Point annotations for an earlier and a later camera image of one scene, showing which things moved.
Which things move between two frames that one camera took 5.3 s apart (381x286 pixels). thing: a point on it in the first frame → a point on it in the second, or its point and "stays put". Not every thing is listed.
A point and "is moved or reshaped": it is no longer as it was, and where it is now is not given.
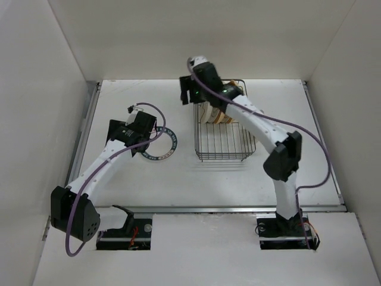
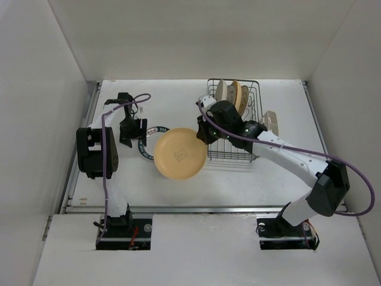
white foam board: [211, 250] stays put
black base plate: [135, 235] stays put
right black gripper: [185, 83] → [202, 132]
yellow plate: [220, 118] is moved or reshaped
